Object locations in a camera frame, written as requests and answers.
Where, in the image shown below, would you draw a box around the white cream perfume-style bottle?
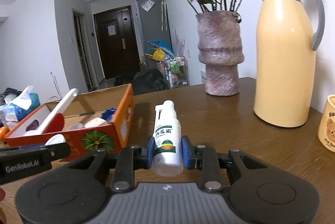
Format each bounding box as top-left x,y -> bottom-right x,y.
84,117 -> 108,129

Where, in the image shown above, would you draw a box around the cream yellow thermos jug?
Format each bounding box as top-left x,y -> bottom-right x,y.
253,0 -> 325,128

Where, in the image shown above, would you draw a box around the dark wooden entrance door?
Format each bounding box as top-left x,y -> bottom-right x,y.
94,6 -> 140,80

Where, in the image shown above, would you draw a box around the purple round object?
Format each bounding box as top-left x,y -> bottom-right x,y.
26,120 -> 39,132

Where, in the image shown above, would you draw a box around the pink textured flower vase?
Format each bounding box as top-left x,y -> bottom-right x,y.
196,10 -> 245,96

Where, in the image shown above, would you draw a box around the large white bottle cap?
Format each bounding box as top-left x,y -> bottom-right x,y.
45,134 -> 66,146

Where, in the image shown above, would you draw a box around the red cardboard produce box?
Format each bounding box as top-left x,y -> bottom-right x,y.
4,84 -> 135,161

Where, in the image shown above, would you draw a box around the blue bottle cap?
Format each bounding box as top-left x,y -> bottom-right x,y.
100,108 -> 116,122

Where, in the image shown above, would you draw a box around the yellow and blue bags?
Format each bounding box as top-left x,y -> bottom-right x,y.
144,40 -> 174,62

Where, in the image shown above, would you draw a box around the black bag on chair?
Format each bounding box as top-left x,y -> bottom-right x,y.
114,69 -> 169,95

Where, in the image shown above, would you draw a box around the white spray bottle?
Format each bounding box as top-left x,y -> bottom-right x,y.
152,100 -> 183,177

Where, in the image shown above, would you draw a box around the white wire storage cart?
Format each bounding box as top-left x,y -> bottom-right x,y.
163,55 -> 189,89

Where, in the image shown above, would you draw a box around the beige bear mug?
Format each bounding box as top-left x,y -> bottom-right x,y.
317,95 -> 335,153

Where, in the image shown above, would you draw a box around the grey refrigerator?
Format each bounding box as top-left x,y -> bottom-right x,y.
136,0 -> 172,54

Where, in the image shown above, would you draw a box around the orange fruit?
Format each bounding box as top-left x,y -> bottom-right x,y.
0,126 -> 10,143

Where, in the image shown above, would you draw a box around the purple decorative feather plant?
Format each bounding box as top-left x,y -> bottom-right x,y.
174,30 -> 185,57

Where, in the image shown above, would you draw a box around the blue tissue pack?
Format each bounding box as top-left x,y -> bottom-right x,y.
2,85 -> 40,122

